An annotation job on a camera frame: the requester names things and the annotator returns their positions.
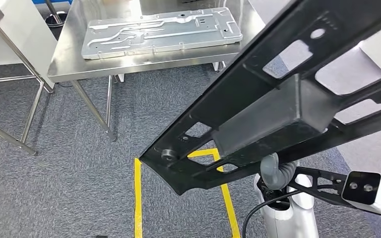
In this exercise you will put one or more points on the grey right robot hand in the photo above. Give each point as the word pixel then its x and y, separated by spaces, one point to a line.
pixel 276 174

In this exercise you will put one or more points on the long black plastic panel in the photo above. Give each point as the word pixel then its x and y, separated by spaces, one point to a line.
pixel 259 124

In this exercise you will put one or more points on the stainless steel workbench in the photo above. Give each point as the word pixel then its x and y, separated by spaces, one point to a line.
pixel 72 65

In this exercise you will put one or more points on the embossed silver metal plate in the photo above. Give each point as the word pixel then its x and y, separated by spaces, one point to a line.
pixel 161 36

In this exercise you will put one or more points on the stanchion with black base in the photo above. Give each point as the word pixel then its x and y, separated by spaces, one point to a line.
pixel 56 19

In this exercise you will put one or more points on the white cabinet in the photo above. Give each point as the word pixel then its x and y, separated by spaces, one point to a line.
pixel 23 33

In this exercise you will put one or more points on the blue plastic tray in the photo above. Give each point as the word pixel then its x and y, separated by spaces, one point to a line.
pixel 39 1

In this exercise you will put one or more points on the black camera mounting bracket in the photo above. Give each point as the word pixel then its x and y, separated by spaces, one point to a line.
pixel 328 198

